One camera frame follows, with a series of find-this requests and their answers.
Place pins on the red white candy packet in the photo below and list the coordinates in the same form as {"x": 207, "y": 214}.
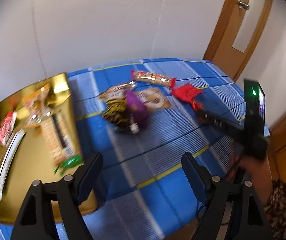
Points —
{"x": 7, "y": 127}

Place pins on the person right hand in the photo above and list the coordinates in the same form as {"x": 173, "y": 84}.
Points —
{"x": 258, "y": 170}

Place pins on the patterned sleeve forearm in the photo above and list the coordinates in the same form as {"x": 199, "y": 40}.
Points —
{"x": 275, "y": 209}

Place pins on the brown black snack bag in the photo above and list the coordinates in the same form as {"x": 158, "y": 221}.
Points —
{"x": 116, "y": 111}

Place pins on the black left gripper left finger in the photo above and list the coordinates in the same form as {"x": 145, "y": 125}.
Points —
{"x": 35, "y": 218}

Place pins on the peanut bag orange top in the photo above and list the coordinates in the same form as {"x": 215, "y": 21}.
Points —
{"x": 37, "y": 107}

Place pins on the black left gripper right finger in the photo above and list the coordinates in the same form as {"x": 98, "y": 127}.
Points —
{"x": 247, "y": 220}

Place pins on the gold rectangular tin tray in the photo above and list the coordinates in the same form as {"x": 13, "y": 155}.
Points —
{"x": 32, "y": 159}

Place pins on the clear cracker pack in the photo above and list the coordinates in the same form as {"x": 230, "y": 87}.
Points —
{"x": 64, "y": 152}

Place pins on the phone mounted on gripper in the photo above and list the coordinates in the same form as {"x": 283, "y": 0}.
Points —
{"x": 255, "y": 106}

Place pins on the dark red patterned snack bar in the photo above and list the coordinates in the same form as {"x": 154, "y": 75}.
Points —
{"x": 196, "y": 105}

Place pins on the long biscuit bar red ends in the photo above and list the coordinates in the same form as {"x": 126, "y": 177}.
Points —
{"x": 153, "y": 78}

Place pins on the wooden door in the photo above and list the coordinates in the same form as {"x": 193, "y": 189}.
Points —
{"x": 236, "y": 35}

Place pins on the beige pastry packet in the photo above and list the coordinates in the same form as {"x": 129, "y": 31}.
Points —
{"x": 153, "y": 99}

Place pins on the blue plaid tablecloth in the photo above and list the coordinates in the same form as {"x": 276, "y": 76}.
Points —
{"x": 142, "y": 191}

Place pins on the red snack packet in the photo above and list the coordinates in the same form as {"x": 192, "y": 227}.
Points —
{"x": 186, "y": 93}

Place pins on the metal door knob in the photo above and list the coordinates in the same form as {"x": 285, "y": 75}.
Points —
{"x": 243, "y": 5}

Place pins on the purple snack pouch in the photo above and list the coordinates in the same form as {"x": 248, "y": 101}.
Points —
{"x": 136, "y": 108}

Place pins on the beige white box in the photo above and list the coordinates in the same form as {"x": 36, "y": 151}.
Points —
{"x": 6, "y": 161}

